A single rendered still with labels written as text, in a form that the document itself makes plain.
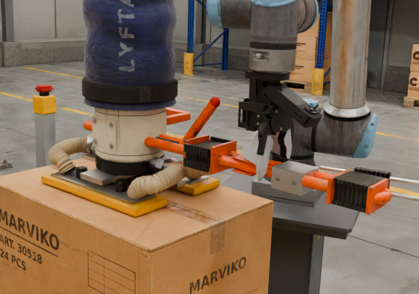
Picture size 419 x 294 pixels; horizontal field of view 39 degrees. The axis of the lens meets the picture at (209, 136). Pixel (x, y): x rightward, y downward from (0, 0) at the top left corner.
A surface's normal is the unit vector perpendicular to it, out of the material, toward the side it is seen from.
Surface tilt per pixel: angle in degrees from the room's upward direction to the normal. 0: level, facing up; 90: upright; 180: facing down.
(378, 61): 90
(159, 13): 72
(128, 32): 105
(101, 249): 90
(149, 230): 0
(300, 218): 0
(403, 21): 90
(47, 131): 90
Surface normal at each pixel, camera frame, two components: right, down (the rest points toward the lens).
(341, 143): -0.41, 0.44
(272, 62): -0.10, 0.24
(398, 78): -0.65, 0.15
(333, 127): -0.73, 0.36
